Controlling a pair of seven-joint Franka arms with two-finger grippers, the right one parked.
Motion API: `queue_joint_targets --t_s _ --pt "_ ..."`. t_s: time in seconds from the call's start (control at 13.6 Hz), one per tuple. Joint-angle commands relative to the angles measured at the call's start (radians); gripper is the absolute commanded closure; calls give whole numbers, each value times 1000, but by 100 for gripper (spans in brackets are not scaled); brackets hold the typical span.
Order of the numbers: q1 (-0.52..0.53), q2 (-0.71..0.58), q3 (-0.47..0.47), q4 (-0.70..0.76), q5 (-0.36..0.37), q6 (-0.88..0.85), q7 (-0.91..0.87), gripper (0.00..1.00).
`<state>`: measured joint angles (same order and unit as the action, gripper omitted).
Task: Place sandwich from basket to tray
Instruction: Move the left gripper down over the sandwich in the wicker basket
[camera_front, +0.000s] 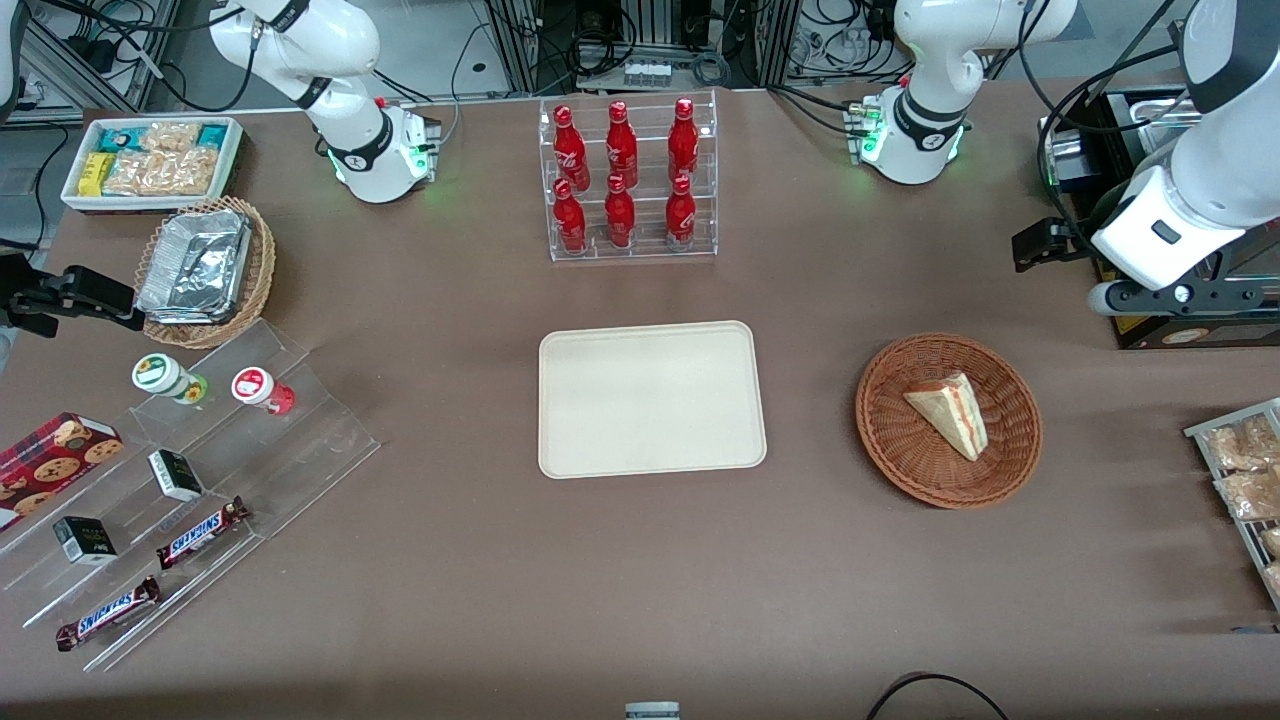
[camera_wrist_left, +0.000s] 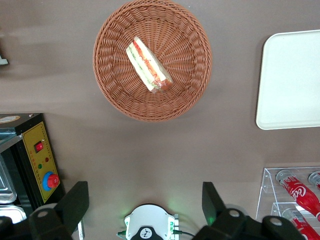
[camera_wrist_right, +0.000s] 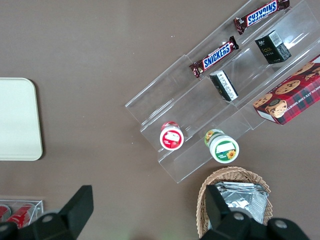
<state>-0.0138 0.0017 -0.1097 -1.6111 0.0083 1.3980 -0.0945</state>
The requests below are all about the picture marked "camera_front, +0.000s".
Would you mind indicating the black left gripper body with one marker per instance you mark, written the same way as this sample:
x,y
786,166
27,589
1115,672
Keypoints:
x,y
1074,240

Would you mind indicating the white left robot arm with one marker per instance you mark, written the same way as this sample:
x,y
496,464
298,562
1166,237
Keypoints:
x,y
930,60

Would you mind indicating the aluminium foil tray stack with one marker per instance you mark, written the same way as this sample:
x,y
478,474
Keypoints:
x,y
195,265

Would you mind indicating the light wicker basket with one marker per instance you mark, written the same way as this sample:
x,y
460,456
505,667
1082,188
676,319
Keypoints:
x,y
262,262

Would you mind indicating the triangular wrapped sandwich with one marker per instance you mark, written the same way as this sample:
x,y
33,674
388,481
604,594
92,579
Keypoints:
x,y
950,415

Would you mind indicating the tray of packaged snacks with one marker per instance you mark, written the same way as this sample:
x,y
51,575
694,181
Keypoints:
x,y
1200,432

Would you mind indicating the brown wicker basket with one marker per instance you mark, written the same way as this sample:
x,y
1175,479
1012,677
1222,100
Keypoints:
x,y
900,450

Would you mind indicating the beige plastic tray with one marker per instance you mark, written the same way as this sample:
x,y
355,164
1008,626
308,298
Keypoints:
x,y
650,400

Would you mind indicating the green lid yogurt cup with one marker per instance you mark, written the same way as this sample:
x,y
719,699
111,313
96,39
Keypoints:
x,y
160,374

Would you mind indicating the yellow snack packet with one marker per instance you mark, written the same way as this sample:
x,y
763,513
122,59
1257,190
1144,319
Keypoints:
x,y
96,173

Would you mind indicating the clear cracker bag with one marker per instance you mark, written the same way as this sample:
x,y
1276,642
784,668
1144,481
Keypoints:
x,y
192,170
135,175
170,136

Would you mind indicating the teal snack packet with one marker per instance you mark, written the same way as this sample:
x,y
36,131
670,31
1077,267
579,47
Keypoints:
x,y
118,139
212,135

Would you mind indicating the black metal appliance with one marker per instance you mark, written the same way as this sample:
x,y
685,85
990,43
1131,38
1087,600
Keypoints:
x,y
1200,332

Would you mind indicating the red tartan cookie box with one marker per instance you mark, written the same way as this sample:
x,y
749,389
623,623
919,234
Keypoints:
x,y
50,465

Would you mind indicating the red lid yogurt cup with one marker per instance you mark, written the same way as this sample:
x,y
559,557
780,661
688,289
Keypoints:
x,y
255,386

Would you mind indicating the white rectangular snack bin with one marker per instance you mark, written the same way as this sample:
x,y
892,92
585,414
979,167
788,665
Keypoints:
x,y
235,165

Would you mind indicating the small black carton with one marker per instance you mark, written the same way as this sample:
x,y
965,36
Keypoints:
x,y
175,475
85,541

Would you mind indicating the clear acrylic step stand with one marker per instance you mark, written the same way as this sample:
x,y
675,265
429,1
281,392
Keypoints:
x,y
300,440

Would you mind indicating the Snickers chocolate bar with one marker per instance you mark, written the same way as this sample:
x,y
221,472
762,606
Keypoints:
x,y
203,533
107,613

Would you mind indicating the clear pastry bag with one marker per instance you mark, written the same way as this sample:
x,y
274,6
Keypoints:
x,y
1240,445
1272,543
1252,494
1274,580

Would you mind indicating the white power strip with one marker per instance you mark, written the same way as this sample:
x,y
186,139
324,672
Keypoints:
x,y
830,48

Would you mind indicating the red cola bottle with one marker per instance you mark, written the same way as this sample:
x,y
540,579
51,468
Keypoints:
x,y
621,148
681,217
570,220
619,217
684,145
570,148

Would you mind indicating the clear acrylic bottle rack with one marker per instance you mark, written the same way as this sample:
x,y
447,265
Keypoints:
x,y
640,250

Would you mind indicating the grey power strip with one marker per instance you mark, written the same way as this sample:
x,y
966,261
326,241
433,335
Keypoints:
x,y
648,72

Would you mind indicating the small grey device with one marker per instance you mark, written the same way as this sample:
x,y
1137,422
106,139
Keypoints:
x,y
652,711

